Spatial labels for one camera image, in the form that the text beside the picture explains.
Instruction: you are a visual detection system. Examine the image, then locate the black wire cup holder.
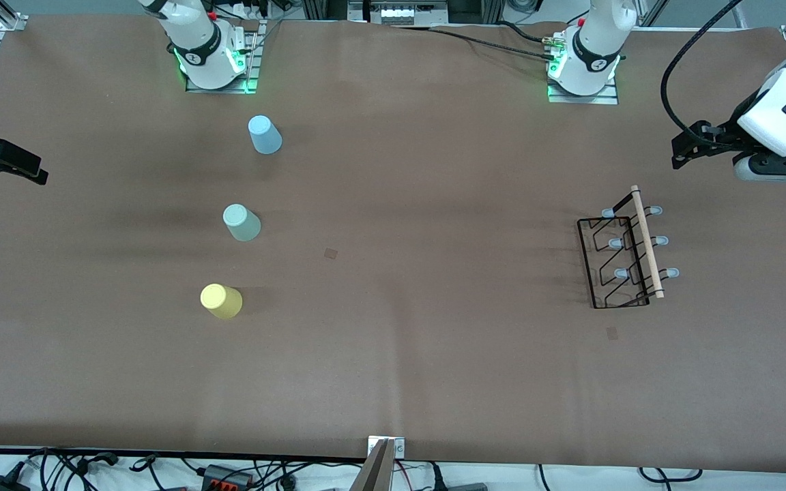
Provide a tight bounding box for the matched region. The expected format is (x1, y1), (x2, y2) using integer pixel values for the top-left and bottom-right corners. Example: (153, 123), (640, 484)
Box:
(577, 185), (680, 310)

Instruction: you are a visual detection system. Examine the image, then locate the mint green plastic cup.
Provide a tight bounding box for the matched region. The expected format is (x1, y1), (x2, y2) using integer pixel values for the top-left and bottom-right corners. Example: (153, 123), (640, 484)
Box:
(222, 203), (262, 242)

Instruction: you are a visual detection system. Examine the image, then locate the yellow plastic cup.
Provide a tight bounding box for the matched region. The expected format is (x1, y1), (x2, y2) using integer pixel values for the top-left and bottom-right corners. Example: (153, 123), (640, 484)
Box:
(200, 283), (244, 320)

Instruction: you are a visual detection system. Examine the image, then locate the light blue plastic cup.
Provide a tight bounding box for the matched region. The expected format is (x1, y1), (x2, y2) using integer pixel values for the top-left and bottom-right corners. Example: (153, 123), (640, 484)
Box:
(248, 115), (283, 155)

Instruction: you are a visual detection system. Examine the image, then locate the white power strip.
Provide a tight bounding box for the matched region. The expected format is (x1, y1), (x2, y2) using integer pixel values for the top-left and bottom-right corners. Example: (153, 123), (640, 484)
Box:
(228, 0), (279, 20)

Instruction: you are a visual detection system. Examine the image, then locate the grey power strip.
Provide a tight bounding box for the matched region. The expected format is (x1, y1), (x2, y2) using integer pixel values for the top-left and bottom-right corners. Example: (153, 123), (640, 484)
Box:
(364, 0), (450, 27)

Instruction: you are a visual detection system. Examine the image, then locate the brown paper table cover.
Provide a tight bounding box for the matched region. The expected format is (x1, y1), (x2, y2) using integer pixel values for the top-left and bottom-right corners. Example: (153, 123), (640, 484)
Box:
(0, 15), (786, 475)

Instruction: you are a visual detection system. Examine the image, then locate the orange black connector block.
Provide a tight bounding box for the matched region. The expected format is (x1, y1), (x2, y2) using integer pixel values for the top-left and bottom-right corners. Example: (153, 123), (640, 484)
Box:
(201, 464), (255, 489)

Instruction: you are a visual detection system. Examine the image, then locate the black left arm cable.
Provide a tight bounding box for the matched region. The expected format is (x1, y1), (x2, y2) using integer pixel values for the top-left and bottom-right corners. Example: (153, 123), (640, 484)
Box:
(660, 0), (746, 148)

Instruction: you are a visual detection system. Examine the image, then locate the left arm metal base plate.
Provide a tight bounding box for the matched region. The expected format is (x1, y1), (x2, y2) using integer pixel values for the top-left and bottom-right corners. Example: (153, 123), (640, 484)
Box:
(547, 72), (620, 105)

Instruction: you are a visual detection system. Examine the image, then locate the short black table cable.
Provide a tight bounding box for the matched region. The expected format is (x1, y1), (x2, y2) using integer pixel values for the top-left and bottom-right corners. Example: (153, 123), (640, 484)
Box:
(499, 19), (557, 46)

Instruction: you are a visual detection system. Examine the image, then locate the long black table cable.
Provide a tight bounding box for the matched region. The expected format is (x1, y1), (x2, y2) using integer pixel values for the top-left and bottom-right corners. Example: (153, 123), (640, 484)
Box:
(392, 25), (559, 63)

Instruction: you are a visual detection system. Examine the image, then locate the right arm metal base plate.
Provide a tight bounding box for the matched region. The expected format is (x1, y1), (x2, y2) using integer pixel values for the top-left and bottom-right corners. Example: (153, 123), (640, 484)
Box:
(185, 19), (268, 95)

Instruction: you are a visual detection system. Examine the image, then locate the looped black cable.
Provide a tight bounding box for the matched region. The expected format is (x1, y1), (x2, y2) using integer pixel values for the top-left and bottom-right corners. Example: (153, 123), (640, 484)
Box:
(637, 466), (705, 483)

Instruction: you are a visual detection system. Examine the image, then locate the metal corner bracket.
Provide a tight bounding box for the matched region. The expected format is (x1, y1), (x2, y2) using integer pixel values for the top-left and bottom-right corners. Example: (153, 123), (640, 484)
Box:
(367, 436), (406, 459)

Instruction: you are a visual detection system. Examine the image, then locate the wooden camera post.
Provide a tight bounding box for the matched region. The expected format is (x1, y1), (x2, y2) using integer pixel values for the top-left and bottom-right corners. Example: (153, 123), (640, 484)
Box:
(351, 438), (398, 491)

